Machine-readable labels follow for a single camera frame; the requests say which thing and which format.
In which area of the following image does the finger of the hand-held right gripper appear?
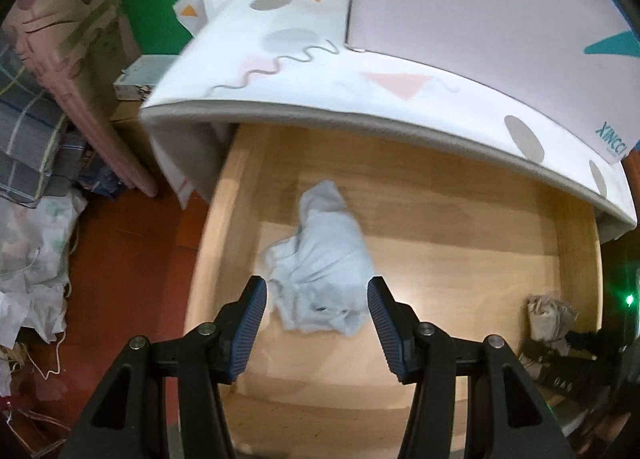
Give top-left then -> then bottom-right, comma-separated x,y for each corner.
565,330 -> 608,355

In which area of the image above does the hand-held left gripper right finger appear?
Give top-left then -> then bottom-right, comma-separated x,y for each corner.
366,276 -> 576,459

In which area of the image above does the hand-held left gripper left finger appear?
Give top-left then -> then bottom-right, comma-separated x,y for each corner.
60,275 -> 268,459

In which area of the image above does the beige grey underwear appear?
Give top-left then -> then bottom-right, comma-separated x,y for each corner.
527,294 -> 578,357

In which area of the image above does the wooden drawer with grey front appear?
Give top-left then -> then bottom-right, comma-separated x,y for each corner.
182,122 -> 606,459

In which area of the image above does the light blue underwear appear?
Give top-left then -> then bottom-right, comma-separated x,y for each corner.
260,180 -> 376,336

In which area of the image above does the grey drawer cabinet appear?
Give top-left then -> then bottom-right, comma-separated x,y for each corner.
140,0 -> 638,245

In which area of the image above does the blue packet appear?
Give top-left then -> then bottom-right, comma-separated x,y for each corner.
75,159 -> 126,200

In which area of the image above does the brown cardboard box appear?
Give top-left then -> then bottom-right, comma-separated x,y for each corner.
107,104 -> 166,190

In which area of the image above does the white floral cloth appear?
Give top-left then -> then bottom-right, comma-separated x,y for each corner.
0,189 -> 88,345

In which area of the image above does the small white blue box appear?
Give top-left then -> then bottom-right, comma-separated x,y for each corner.
112,55 -> 178,101

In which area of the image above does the grey plaid blanket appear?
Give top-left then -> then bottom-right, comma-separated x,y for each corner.
0,34 -> 88,210

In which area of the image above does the white cardboard box teal mark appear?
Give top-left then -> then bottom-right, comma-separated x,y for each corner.
345,0 -> 640,165

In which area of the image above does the pink floral curtain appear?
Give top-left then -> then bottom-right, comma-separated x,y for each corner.
0,0 -> 161,197

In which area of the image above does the white cable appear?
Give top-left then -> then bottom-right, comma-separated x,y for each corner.
20,289 -> 76,382

